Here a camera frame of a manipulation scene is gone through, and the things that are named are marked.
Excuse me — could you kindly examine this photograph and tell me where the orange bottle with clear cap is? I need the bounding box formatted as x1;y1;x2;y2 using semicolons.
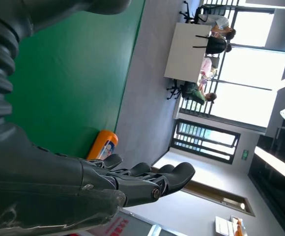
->
86;130;119;161

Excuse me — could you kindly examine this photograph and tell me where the green table mat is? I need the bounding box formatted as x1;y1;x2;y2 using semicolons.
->
5;0;146;160

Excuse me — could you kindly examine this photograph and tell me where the red and white sign stand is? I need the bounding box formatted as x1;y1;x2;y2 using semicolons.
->
69;211;163;236

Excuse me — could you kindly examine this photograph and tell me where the black office chair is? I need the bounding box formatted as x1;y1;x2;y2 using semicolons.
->
179;0;202;24
166;80;185;100

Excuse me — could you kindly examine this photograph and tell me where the person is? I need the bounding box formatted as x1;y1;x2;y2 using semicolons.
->
182;81;217;106
192;35;232;56
198;13;237;41
199;57;219;82

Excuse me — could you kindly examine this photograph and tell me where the black framed glass door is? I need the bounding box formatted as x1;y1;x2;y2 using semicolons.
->
170;118;241;165

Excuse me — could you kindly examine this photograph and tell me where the white office table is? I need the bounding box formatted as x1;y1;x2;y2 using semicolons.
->
164;22;212;84

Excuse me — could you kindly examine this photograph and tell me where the large black framed window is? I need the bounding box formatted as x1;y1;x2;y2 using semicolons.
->
174;0;285;133

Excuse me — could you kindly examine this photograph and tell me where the long ceiling light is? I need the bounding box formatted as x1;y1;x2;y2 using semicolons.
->
254;147;285;177

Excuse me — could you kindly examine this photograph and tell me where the brown door frame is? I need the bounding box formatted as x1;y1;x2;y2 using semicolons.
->
152;166;256;217

